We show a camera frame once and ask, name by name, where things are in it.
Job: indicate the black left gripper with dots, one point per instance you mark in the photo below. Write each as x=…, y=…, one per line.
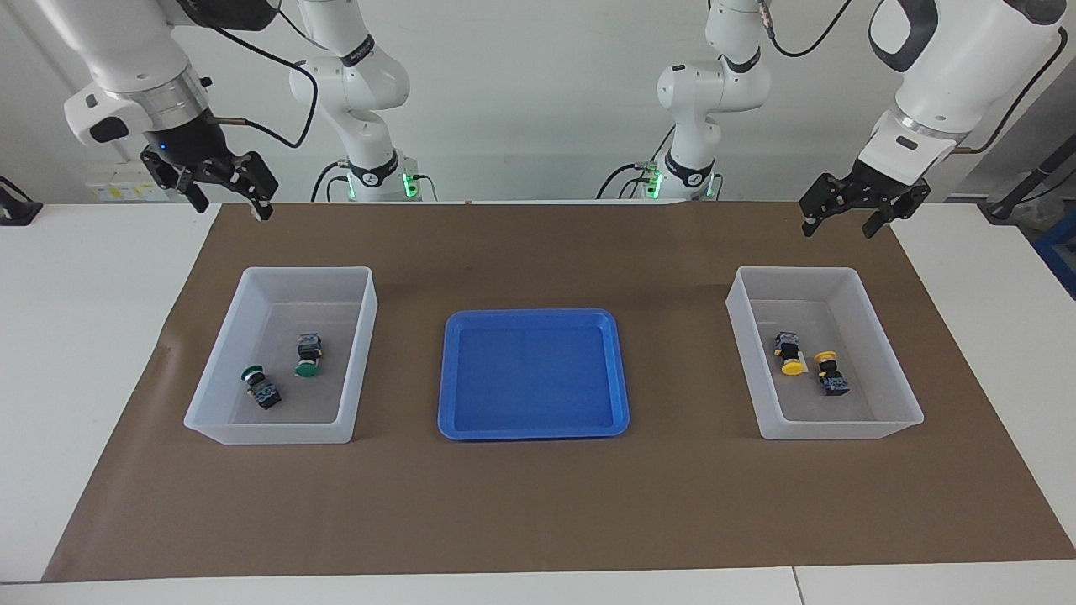
x=883, y=189

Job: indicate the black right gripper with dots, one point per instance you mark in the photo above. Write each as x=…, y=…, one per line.
x=189, y=151

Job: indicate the yellow push button switch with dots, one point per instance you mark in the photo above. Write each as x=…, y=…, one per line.
x=790, y=367
x=835, y=385

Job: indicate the green push button switch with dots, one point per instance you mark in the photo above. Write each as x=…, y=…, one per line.
x=269, y=395
x=308, y=368

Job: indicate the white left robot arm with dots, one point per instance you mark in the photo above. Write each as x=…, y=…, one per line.
x=950, y=76

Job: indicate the black pole stand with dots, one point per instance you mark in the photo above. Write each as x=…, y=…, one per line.
x=1009, y=202

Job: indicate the blue plastic crate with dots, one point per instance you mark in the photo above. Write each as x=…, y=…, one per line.
x=1061, y=252

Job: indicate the translucent white plastic box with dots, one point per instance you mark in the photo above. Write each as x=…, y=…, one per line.
x=277, y=433
x=841, y=428

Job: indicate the blue plastic tray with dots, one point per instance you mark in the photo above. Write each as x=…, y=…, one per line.
x=530, y=378

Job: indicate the brown table mat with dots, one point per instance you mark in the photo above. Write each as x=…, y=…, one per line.
x=538, y=504

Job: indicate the white wall outlet box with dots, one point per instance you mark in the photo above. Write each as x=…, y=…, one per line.
x=113, y=192

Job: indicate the black clamp mount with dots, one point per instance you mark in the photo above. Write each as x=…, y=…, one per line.
x=17, y=210

